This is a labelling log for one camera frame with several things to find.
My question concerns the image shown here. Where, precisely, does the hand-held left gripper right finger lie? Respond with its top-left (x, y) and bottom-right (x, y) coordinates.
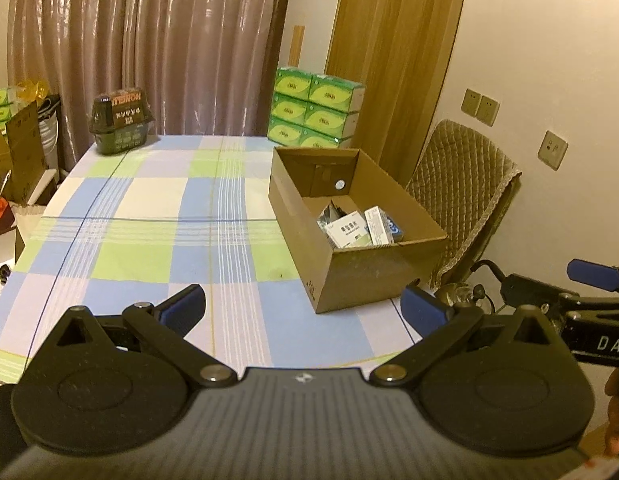
top-left (372, 282), bottom-right (566, 389)

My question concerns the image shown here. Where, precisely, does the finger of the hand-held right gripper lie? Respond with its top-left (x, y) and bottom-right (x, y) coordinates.
top-left (500, 273), bottom-right (619, 312)
top-left (566, 258), bottom-right (619, 294)

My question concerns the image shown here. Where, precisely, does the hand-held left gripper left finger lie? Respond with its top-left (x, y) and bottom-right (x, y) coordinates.
top-left (54, 283), bottom-right (238, 389)

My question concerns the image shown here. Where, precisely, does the brown cardboard box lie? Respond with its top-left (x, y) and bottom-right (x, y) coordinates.
top-left (268, 146), bottom-right (449, 314)

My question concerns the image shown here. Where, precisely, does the clear box with blue label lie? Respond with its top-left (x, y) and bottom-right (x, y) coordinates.
top-left (382, 212), bottom-right (405, 242)

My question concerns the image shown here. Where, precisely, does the small white green box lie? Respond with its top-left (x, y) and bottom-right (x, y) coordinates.
top-left (363, 206), bottom-right (396, 246)

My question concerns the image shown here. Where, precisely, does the white medicine box blue logo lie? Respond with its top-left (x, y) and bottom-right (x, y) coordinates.
top-left (324, 211), bottom-right (373, 250)

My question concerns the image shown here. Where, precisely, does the silver foil packet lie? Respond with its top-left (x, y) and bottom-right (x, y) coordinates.
top-left (317, 202), bottom-right (346, 233)

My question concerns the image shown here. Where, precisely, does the dark green lidded container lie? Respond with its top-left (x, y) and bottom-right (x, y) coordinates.
top-left (90, 89), bottom-right (156, 156)

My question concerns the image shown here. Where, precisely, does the person's right hand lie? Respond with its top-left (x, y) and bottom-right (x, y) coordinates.
top-left (604, 367), bottom-right (619, 457)

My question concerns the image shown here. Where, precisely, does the chair with quilted cover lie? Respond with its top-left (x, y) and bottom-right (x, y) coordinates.
top-left (405, 119), bottom-right (523, 291)

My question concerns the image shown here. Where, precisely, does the white plastic bucket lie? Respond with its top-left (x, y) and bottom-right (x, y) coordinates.
top-left (37, 110), bottom-right (61, 171)

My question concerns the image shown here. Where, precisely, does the brown storage carton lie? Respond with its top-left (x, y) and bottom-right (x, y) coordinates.
top-left (0, 105), bottom-right (48, 206)

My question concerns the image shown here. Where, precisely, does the stack of green tissue packs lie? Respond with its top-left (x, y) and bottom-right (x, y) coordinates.
top-left (267, 66), bottom-right (366, 150)

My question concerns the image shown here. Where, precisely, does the shiny pleated curtain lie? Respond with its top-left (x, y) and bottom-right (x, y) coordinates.
top-left (7, 0), bottom-right (295, 171)

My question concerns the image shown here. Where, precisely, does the yellow plastic bag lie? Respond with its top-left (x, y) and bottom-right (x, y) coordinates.
top-left (14, 80), bottom-right (48, 106)

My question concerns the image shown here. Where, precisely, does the wooden plank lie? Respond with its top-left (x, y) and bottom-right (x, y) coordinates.
top-left (288, 25), bottom-right (306, 68)

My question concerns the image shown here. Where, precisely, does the beige wall outlet plate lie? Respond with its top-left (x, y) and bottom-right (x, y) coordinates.
top-left (538, 130), bottom-right (569, 171)

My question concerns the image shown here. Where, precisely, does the beige wall socket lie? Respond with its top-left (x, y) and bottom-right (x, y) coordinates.
top-left (477, 95), bottom-right (500, 126)
top-left (461, 88), bottom-right (483, 116)

